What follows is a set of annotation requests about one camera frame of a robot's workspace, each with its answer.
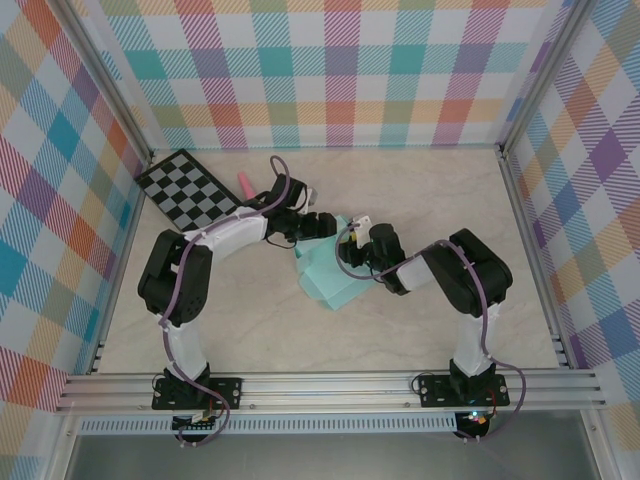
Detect aluminium frame post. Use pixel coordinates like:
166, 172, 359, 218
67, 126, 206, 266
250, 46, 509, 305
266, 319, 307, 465
498, 0, 596, 159
49, 0, 154, 165

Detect right aluminium frame post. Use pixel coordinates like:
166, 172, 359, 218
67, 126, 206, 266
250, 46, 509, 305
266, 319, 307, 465
498, 0, 596, 159

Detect long aluminium mounting rail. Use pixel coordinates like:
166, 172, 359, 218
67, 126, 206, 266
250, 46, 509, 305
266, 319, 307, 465
54, 368, 607, 414

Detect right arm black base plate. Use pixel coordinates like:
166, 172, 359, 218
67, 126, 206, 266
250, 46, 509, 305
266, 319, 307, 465
417, 373, 510, 409

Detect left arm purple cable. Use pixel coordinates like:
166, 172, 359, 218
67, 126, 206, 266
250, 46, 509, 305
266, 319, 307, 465
158, 156, 309, 447

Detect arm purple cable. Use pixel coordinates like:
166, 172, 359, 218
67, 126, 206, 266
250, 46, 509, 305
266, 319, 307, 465
158, 156, 309, 447
338, 224, 529, 444

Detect slotted grey cable duct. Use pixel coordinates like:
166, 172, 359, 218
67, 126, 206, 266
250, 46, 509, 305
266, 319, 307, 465
77, 417, 459, 435

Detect right aluminium floor rail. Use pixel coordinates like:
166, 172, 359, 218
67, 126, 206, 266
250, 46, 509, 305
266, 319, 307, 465
499, 149, 571, 370

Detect left aluminium frame post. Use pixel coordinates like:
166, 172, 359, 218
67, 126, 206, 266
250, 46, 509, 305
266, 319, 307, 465
49, 0, 154, 165

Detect black grey checkerboard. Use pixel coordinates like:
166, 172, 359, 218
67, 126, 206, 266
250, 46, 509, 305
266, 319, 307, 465
134, 148, 247, 234

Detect aluminium floor rail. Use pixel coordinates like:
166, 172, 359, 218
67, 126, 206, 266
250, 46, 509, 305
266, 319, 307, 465
88, 157, 154, 375
499, 149, 571, 370

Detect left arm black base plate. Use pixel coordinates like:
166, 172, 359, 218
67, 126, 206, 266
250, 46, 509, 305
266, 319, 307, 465
151, 377, 244, 411

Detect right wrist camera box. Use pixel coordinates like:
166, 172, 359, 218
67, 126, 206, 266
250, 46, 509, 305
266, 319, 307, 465
348, 214, 374, 247

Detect left aluminium floor rail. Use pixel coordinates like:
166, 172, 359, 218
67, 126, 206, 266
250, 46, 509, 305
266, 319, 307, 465
88, 157, 154, 375

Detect light teal paper box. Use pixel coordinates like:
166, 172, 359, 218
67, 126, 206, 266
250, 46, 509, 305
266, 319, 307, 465
292, 212, 375, 312

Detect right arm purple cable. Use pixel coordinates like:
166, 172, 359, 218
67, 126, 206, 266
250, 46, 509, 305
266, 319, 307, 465
338, 224, 529, 444

